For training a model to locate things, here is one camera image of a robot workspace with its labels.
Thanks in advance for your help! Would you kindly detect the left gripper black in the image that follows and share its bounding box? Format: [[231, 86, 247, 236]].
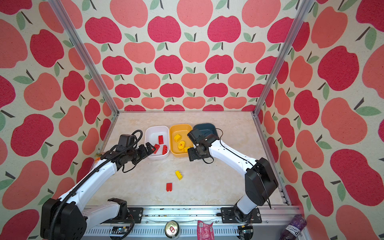
[[127, 141, 157, 164]]

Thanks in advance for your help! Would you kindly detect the red lego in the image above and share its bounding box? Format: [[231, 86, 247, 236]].
[[154, 144, 160, 154]]

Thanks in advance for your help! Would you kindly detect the dark teal plastic container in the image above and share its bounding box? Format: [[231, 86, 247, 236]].
[[193, 123, 219, 137]]

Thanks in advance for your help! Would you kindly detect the yellow round lego piece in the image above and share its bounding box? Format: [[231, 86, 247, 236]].
[[178, 141, 185, 151]]

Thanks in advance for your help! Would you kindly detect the yellow plastic container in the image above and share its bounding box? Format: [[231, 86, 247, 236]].
[[170, 124, 194, 158]]

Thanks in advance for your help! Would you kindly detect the small red lego brick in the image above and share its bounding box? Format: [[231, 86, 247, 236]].
[[166, 183, 173, 192]]

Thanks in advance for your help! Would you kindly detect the long red lego brick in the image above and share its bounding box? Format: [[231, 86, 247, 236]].
[[158, 135, 164, 145]]

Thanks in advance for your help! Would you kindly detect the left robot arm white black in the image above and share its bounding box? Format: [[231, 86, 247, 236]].
[[40, 143, 155, 240]]

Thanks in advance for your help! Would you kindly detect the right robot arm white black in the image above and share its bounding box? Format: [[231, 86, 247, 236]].
[[188, 133, 279, 223]]

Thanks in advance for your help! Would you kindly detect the white plastic container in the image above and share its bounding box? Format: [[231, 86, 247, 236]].
[[145, 126, 171, 161]]

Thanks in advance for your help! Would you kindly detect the drink can top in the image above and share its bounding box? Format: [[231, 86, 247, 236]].
[[165, 221, 181, 239]]

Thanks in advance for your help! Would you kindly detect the pink snack wrapper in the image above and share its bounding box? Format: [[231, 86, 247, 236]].
[[197, 221, 215, 240]]

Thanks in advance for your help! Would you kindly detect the purple plastic bottle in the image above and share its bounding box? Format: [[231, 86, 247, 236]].
[[279, 215, 307, 240]]

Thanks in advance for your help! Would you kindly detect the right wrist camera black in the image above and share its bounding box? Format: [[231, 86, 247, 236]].
[[187, 129, 207, 147]]

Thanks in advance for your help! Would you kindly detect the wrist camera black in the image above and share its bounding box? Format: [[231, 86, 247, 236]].
[[116, 135, 137, 152], [187, 129, 207, 147]]

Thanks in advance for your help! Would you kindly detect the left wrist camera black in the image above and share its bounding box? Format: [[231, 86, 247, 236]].
[[116, 135, 137, 152]]

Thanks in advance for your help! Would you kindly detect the aluminium corner post left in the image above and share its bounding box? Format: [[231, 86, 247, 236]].
[[47, 0, 120, 115]]

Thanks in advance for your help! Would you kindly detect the aluminium corner post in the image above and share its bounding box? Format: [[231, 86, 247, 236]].
[[47, 0, 120, 115], [253, 0, 314, 116]]

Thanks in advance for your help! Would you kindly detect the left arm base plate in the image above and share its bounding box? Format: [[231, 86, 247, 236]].
[[101, 206, 144, 225]]

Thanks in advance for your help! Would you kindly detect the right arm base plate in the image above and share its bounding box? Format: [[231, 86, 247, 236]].
[[216, 207, 262, 224]]

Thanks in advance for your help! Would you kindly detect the aluminium front rail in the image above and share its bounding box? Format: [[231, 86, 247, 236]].
[[83, 205, 303, 240]]

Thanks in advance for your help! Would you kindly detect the aluminium corner post right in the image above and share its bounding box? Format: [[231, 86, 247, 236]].
[[253, 0, 314, 116]]

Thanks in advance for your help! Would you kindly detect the black corrugated cable hose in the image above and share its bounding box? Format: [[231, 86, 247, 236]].
[[47, 129, 144, 240]]

